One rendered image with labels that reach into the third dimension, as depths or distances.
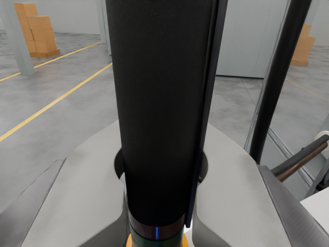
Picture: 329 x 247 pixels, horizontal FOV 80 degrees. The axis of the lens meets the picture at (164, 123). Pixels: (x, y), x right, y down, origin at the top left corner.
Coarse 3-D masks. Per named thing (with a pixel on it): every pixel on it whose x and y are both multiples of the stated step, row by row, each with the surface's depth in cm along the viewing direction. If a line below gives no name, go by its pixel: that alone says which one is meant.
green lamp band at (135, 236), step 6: (132, 228) 11; (132, 234) 11; (138, 234) 11; (180, 234) 11; (138, 240) 11; (144, 240) 10; (150, 240) 10; (162, 240) 10; (168, 240) 10; (174, 240) 11; (144, 246) 11; (150, 246) 11; (156, 246) 11; (162, 246) 11; (168, 246) 11; (174, 246) 11
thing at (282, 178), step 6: (324, 144) 29; (318, 150) 28; (306, 156) 27; (312, 156) 27; (300, 162) 26; (306, 162) 26; (294, 168) 25; (300, 168) 26; (282, 174) 24; (288, 174) 24; (282, 180) 23
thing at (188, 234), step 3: (189, 231) 17; (186, 234) 17; (189, 234) 17; (186, 237) 17; (189, 237) 17; (189, 240) 16; (189, 243) 16; (192, 243) 16; (189, 246) 16; (192, 246) 16
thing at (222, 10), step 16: (224, 0) 6; (224, 16) 6; (208, 48) 7; (208, 64) 7; (208, 80) 7; (208, 96) 7; (208, 112) 8; (192, 176) 9; (192, 192) 10; (192, 208) 11
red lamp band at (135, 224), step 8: (128, 208) 10; (184, 216) 11; (136, 224) 10; (144, 224) 10; (168, 224) 10; (176, 224) 10; (144, 232) 10; (152, 232) 10; (160, 232) 10; (168, 232) 10; (176, 232) 11
